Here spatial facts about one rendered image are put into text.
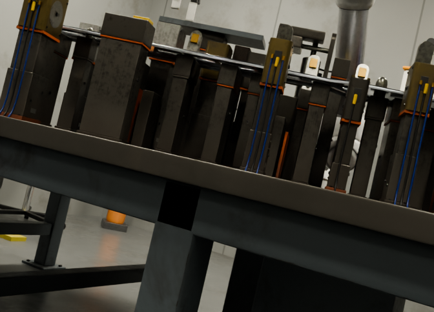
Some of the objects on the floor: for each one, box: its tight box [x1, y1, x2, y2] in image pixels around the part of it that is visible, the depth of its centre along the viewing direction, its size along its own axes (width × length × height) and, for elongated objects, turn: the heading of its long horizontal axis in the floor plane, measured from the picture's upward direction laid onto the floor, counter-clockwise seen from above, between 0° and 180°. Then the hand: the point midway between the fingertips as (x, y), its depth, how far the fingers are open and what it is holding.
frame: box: [0, 136, 434, 312], centre depth 182 cm, size 256×161×66 cm, turn 142°
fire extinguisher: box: [101, 209, 128, 233], centre depth 502 cm, size 29×30×67 cm
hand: (183, 11), depth 206 cm, fingers open, 13 cm apart
